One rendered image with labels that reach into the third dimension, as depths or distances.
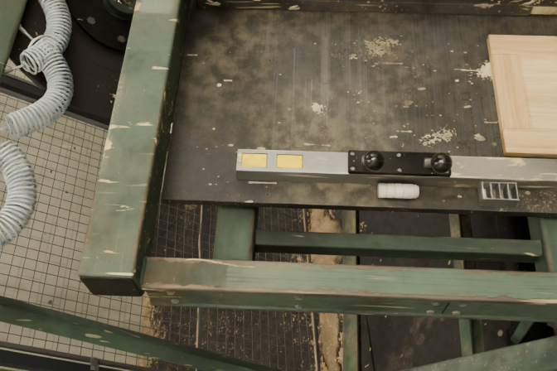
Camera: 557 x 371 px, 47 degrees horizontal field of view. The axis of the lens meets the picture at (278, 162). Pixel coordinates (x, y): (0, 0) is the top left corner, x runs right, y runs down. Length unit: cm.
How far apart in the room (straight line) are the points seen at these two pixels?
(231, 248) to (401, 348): 209
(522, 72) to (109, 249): 94
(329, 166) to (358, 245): 17
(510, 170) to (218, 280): 60
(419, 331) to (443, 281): 202
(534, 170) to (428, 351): 190
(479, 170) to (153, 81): 67
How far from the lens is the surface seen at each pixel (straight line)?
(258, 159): 128
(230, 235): 130
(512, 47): 155
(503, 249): 136
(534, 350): 179
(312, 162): 128
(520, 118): 144
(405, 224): 344
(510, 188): 135
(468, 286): 120
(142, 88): 134
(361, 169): 127
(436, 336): 313
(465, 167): 132
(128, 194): 121
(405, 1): 156
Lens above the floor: 220
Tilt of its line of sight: 27 degrees down
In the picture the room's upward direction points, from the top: 69 degrees counter-clockwise
